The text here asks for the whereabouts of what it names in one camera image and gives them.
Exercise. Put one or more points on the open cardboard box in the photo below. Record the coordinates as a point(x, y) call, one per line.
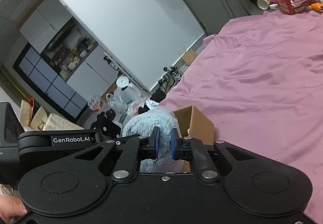
point(193, 123)

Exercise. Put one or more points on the person's left hand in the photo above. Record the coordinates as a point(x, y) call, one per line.
point(11, 206)

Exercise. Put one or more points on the pink bed sheet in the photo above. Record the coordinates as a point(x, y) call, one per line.
point(259, 80)

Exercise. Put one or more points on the orange small bottle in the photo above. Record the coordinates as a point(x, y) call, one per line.
point(318, 7)

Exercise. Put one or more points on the dotted cloth covered table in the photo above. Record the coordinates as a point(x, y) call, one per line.
point(56, 122)

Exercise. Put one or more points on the grey pink plush toy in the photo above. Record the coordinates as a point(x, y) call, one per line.
point(143, 124)

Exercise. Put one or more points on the white plastic bag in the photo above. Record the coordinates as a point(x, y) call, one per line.
point(119, 101)

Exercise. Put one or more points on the small brown paper bag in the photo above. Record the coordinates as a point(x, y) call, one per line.
point(189, 56)

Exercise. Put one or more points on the kitchen cabinet shelf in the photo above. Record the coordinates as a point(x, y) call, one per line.
point(68, 49)

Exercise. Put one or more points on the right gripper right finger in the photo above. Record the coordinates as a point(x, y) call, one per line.
point(193, 151)

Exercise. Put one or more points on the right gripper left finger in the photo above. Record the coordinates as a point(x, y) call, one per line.
point(135, 148)

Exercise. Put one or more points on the red plastic basket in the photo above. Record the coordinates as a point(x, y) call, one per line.
point(292, 7)

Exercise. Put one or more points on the black clothes pile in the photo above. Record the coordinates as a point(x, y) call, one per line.
point(104, 122)

